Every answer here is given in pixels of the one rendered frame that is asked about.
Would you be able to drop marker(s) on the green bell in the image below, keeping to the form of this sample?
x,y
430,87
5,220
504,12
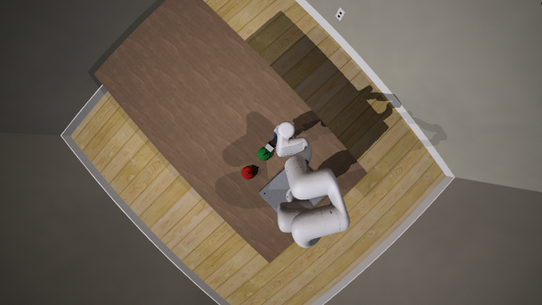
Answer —
x,y
264,154

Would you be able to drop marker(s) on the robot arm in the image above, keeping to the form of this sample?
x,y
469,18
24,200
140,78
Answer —
x,y
308,226

